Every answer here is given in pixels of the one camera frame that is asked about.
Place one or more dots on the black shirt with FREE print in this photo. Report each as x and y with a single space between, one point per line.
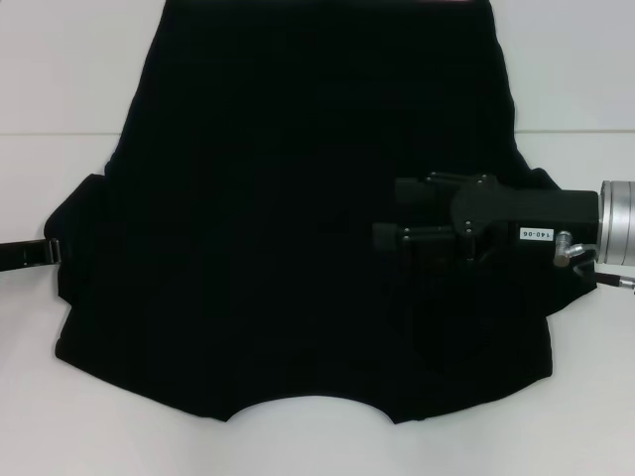
258 173

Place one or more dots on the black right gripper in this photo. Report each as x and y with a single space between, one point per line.
516 208

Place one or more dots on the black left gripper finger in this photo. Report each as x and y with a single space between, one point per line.
30 254

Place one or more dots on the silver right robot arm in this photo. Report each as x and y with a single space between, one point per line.
617 223

